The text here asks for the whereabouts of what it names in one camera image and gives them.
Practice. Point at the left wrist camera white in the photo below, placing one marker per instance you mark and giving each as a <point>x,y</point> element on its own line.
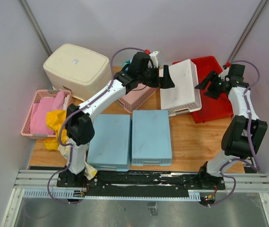
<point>155,57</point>

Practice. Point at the large cream laundry basket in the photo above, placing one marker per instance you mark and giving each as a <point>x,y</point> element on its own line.
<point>81,71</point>

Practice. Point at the printed white baby cloth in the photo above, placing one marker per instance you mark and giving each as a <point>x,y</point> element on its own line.
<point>89,170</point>

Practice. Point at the pink basket with clothes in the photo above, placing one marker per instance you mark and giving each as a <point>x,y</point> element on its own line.
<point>38,96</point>

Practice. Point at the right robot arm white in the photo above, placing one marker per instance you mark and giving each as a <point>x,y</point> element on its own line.
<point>244,135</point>

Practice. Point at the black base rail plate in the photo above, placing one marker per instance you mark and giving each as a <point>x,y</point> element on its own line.
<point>138,182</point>

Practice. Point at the pink perforated basket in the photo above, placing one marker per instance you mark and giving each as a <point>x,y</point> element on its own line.
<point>136,98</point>

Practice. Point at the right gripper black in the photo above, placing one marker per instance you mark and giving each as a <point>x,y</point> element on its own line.
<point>212,76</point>

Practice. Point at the white perforated basket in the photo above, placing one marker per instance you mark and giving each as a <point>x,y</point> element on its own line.
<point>181,89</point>

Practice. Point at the yellow cloth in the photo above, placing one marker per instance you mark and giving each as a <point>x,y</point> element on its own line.
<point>54,121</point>

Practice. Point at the teal white sock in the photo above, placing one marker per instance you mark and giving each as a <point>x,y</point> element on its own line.
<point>126,65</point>

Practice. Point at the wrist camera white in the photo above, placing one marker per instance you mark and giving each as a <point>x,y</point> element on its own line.
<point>225,71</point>
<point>155,57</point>

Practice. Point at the blue perforated basket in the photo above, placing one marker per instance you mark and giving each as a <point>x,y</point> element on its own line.
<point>109,150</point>
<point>151,138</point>

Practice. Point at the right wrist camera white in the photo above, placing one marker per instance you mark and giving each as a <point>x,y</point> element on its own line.
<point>225,71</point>

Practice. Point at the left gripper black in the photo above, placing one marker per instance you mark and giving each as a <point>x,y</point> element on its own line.
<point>163,82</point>

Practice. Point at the pink cloth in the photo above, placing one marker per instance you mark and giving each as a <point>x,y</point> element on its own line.
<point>40,110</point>

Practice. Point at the red plastic tray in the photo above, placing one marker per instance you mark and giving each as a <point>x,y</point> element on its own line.
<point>211,109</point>

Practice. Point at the slotted cable duct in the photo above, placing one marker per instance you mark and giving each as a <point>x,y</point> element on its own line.
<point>70,196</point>

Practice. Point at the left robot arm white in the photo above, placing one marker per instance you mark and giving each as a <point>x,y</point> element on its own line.
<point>77,131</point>

